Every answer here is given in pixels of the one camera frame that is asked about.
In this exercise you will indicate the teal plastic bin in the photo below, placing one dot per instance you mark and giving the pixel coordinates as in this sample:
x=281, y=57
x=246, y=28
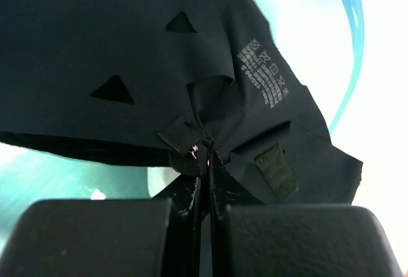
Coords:
x=322, y=42

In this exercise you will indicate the black bra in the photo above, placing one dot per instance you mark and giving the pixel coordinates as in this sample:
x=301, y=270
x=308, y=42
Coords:
x=167, y=83

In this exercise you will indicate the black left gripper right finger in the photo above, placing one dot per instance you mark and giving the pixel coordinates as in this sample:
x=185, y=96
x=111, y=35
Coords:
x=250, y=238

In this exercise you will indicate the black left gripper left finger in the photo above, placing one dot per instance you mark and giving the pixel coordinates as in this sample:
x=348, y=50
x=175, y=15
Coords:
x=120, y=237

